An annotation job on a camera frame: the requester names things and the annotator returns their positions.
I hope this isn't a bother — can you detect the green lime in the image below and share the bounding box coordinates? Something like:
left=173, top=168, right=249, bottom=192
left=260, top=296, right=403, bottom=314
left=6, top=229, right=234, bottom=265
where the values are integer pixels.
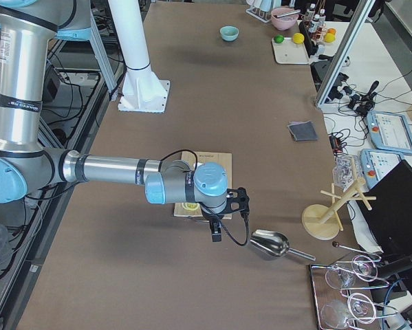
left=274, top=34, right=285, bottom=44

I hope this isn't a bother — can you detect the wooden mug tree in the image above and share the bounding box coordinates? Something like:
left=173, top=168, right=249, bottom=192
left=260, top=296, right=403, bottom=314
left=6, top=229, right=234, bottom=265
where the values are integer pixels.
left=301, top=156, right=376, bottom=240

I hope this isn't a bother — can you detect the blue teach pendant far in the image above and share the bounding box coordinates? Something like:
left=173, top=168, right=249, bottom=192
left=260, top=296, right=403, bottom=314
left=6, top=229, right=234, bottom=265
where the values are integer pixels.
left=367, top=110, right=412, bottom=155

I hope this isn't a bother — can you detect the metal scoop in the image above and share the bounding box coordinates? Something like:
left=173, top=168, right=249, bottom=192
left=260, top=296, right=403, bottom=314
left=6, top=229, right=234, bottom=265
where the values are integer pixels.
left=250, top=229, right=316, bottom=261

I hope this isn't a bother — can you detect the blue teach pendant near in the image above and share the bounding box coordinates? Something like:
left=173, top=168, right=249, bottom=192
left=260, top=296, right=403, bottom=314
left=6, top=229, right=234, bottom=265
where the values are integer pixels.
left=360, top=148, right=404, bottom=188

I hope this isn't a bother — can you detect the beige plastic tray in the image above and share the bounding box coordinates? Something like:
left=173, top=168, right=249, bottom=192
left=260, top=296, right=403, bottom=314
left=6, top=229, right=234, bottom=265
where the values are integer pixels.
left=271, top=37, right=309, bottom=65

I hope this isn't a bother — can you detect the blue teach pendant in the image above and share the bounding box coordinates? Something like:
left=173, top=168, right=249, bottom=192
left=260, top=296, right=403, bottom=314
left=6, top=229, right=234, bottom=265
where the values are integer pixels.
left=367, top=110, right=412, bottom=155
left=360, top=148, right=404, bottom=188

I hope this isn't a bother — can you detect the yellow lemon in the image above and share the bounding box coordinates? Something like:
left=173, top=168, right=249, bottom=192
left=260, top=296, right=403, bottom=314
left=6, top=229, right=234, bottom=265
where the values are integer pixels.
left=292, top=33, right=305, bottom=45

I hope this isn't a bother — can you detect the black monitor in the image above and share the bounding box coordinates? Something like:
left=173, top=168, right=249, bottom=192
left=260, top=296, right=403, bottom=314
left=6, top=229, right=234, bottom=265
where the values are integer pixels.
left=360, top=160, right=412, bottom=255

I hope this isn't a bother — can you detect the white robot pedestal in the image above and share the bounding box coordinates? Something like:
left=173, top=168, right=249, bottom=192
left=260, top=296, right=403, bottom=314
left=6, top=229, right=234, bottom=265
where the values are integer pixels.
left=109, top=0, right=170, bottom=113

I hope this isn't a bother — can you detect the pink bowl with ice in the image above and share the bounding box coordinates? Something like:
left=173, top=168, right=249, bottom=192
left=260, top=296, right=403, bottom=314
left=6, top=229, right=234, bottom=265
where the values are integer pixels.
left=271, top=8, right=300, bottom=31

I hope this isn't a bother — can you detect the wine glass rack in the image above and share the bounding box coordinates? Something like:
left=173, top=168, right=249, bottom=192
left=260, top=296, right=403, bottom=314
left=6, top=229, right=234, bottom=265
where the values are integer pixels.
left=309, top=254, right=398, bottom=329

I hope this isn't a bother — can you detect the aluminium frame post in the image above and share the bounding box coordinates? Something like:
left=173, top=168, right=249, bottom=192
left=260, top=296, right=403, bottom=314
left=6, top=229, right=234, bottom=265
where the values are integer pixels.
left=314, top=0, right=375, bottom=107

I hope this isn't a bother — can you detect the wooden cutting board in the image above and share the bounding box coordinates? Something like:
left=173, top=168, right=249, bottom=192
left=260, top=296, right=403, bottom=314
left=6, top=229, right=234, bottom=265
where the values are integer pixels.
left=173, top=151, right=232, bottom=218

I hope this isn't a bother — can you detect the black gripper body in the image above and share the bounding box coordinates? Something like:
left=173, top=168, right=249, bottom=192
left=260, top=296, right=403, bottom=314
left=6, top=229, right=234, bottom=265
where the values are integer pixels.
left=200, top=187, right=250, bottom=221

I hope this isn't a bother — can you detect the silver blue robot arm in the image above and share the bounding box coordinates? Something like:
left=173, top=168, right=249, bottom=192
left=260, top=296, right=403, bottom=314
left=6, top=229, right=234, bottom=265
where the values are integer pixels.
left=0, top=1, right=249, bottom=242

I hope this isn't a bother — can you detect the small teal bowl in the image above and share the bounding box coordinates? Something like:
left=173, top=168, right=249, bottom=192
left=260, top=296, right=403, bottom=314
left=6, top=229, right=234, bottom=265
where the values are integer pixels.
left=219, top=25, right=239, bottom=42

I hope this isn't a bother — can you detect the grey folded cloth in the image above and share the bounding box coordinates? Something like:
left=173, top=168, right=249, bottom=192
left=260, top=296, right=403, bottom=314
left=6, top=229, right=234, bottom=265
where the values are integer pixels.
left=288, top=121, right=318, bottom=142

